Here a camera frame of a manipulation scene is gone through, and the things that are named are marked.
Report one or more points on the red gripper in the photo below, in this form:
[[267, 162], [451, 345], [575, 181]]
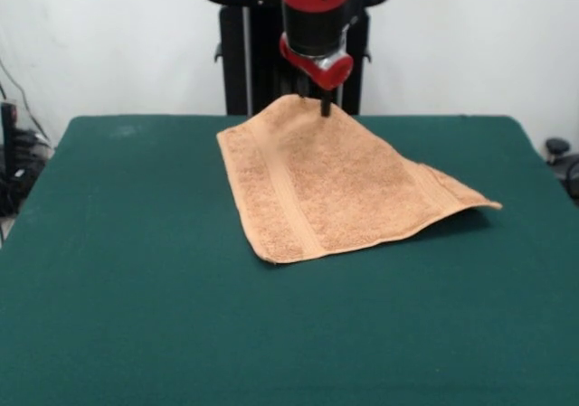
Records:
[[323, 69]]

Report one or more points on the tan terry towel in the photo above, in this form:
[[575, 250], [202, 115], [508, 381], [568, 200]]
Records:
[[344, 184]]

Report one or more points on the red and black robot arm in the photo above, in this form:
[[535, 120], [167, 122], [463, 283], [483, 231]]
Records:
[[316, 12]]

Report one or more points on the black chair part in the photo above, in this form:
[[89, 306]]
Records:
[[563, 162]]

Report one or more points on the dark green table cloth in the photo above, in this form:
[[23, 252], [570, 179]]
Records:
[[113, 266]]

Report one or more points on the black upright box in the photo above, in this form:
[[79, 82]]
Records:
[[8, 135]]

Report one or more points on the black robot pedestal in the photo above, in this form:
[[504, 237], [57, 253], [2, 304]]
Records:
[[235, 62]]

